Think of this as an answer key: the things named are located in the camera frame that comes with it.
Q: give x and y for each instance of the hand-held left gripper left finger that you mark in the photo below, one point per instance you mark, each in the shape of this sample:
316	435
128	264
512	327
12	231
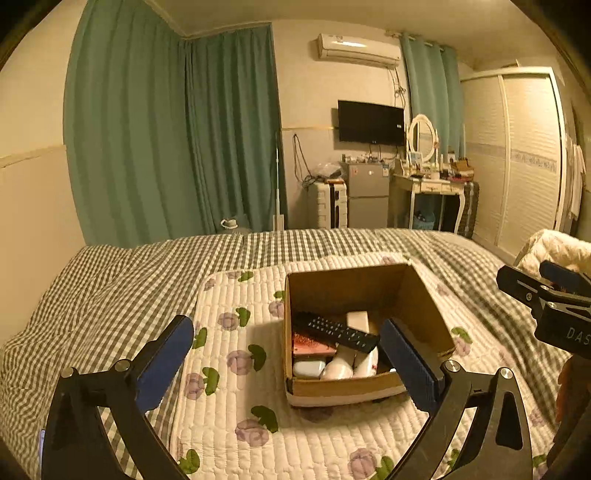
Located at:
166	362

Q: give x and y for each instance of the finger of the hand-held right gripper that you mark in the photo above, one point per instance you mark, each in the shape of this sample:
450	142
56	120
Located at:
565	278
521	284

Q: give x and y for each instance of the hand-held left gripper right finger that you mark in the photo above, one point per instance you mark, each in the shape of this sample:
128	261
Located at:
408	364

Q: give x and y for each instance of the white square charger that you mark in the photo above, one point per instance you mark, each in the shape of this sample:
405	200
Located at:
358	319

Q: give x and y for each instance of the cardboard box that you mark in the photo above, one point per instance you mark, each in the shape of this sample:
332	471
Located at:
341	392

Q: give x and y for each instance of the black remote control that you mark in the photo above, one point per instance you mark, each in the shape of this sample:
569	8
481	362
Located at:
337	332

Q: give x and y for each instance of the pink patterned box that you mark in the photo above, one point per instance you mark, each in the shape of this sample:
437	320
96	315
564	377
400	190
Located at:
310	346

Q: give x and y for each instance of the pale rounded earbud case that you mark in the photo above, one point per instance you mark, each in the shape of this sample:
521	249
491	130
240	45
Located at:
308	368

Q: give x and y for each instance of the person's right hand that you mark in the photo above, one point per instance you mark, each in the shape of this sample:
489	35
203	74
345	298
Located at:
564	385

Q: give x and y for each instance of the white puffer jacket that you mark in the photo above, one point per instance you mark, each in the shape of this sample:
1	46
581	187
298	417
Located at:
554	249

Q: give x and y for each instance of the floral quilted mat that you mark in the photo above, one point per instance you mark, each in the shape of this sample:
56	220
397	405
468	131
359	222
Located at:
231	341

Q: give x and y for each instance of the grey checked blanket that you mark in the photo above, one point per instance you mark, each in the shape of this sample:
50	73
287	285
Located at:
115	286

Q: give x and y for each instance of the dark suitcase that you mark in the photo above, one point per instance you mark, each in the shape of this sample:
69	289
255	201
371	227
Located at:
471	207

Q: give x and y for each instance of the hanging white towels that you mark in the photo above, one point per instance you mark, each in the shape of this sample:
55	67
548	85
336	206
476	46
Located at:
575	175

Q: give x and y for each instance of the blue basket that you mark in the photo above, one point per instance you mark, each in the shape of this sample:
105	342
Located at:
422	222

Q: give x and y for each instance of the white dressing table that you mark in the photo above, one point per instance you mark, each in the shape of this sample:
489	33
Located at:
429	194

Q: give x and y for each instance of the white louvered wardrobe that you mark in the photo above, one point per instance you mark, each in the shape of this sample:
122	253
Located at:
512	152

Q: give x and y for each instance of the small white floor object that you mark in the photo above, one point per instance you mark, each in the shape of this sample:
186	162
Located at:
229	223

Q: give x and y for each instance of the grey small refrigerator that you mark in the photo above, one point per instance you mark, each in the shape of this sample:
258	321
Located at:
368	194

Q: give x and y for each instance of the white suitcase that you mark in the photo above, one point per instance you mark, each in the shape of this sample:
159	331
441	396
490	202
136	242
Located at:
330	204

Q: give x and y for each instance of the oval white vanity mirror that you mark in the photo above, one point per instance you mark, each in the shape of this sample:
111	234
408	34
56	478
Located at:
422	134

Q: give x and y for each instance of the narrow teal curtain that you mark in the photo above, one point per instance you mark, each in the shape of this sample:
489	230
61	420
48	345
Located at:
431	92

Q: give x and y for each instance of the white upright pole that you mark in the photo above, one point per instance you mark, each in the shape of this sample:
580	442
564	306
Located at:
278	180

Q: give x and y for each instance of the wide teal curtain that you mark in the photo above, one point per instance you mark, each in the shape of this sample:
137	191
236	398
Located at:
124	129

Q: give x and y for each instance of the teal curtain beside white pole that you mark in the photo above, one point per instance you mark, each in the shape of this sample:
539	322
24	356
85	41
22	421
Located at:
235	129

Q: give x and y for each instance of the white air conditioner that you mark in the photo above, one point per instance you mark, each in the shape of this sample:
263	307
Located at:
358	47

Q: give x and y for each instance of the black wall television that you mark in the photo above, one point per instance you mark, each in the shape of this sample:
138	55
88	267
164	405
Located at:
371	121

